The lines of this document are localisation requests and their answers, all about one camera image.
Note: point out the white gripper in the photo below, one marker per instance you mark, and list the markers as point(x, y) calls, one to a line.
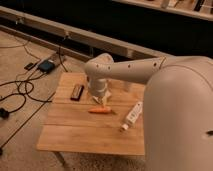
point(97, 87)

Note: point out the white plastic bottle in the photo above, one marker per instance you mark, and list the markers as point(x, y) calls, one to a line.
point(132, 116)

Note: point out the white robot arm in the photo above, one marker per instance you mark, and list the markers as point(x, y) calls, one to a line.
point(177, 107)

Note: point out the white sponge block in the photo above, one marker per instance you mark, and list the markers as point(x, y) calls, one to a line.
point(102, 100)

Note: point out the black rectangular remote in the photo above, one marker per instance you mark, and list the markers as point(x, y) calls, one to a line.
point(77, 92)

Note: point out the orange carrot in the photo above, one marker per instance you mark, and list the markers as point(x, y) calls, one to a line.
point(100, 110)

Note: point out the wooden table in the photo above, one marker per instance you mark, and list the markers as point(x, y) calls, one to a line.
point(70, 127)

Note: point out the small black adapter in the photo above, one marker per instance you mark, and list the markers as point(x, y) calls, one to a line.
point(30, 66)

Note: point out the black plug on floor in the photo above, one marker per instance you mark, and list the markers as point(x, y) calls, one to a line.
point(4, 113)

